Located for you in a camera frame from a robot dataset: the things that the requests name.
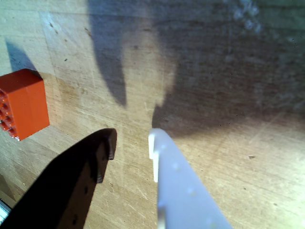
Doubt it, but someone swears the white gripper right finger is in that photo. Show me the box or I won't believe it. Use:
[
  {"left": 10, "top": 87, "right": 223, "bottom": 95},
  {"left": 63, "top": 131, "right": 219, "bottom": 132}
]
[{"left": 147, "top": 127, "right": 234, "bottom": 229}]

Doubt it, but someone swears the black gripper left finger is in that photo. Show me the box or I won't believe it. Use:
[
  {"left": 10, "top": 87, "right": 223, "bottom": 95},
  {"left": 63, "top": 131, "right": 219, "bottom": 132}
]
[{"left": 0, "top": 128, "right": 118, "bottom": 229}]

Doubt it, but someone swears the red lego block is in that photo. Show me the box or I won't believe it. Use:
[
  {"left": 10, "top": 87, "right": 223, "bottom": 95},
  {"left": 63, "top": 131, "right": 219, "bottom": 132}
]
[{"left": 0, "top": 68, "right": 51, "bottom": 142}]

